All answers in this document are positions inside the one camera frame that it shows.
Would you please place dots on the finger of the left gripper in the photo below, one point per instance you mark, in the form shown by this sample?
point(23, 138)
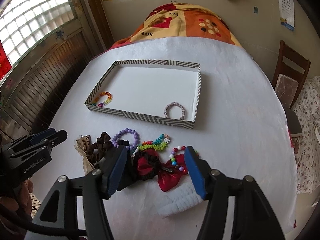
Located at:
point(53, 140)
point(44, 134)

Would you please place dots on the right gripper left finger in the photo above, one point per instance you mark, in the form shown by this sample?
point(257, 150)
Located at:
point(113, 168)

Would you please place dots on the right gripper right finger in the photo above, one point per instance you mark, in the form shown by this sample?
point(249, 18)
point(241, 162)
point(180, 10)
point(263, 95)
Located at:
point(199, 171)

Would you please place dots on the brown scrunchie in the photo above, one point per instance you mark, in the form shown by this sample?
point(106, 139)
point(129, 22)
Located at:
point(101, 151)

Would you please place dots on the black scrunchie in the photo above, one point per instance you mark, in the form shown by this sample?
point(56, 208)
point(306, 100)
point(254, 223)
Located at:
point(146, 164)

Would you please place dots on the red bow hair clip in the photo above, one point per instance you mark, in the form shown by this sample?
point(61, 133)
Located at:
point(170, 174)

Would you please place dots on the beige leopard ribbon bow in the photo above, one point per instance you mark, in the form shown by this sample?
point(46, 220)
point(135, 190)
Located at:
point(82, 144)

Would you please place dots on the operator left hand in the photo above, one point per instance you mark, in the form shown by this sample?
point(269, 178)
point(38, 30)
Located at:
point(22, 199)

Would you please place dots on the white table cloth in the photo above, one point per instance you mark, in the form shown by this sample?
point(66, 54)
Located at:
point(240, 129)

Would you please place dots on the striped shallow tray box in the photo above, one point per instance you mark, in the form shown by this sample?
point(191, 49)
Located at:
point(165, 92)

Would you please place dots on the floral bedding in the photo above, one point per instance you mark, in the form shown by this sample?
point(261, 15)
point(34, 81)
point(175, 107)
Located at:
point(306, 109)

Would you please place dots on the wooden chair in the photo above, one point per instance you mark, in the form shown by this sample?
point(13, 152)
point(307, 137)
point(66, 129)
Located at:
point(288, 80)

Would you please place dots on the orange patterned blanket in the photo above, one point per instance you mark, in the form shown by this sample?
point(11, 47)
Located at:
point(181, 20)

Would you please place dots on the wall calendar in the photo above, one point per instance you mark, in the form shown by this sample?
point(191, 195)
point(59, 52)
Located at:
point(287, 13)

